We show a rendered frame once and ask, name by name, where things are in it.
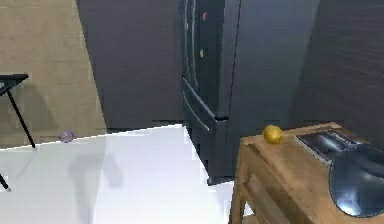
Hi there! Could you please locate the dark book with silver cover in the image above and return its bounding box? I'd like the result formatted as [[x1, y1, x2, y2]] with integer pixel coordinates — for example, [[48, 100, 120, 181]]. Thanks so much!
[[293, 129, 363, 165]]

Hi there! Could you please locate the black fridge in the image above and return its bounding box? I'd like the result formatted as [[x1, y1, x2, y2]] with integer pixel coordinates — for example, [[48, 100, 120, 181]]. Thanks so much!
[[177, 0, 322, 186]]

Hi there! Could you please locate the yellow round fruit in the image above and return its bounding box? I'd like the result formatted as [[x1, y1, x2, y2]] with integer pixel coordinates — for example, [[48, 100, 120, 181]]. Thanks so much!
[[262, 124, 284, 145]]

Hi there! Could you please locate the brown wooden table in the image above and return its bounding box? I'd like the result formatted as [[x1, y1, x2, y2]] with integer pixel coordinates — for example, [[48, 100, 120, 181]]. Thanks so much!
[[228, 121, 384, 224]]

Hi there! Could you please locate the small purple ball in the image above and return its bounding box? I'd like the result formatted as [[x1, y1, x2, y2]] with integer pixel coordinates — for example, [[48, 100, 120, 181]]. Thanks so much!
[[58, 130, 75, 144]]

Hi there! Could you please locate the black thin-legged table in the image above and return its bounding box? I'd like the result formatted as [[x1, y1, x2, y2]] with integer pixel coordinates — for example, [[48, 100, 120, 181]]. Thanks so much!
[[0, 73, 37, 193]]

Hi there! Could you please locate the shiny dark metal bowl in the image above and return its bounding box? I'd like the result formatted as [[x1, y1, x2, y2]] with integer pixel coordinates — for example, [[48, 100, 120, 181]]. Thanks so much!
[[328, 143, 384, 219]]

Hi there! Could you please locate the grey fridge drawer handle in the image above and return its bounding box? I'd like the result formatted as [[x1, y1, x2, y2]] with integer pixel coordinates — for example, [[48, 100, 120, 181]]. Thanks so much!
[[181, 76, 217, 120], [181, 92, 211, 132]]

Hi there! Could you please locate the grey fridge door handle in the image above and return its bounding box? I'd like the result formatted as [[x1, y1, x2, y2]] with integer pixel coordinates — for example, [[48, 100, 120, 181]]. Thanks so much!
[[182, 0, 190, 80], [190, 0, 200, 90]]

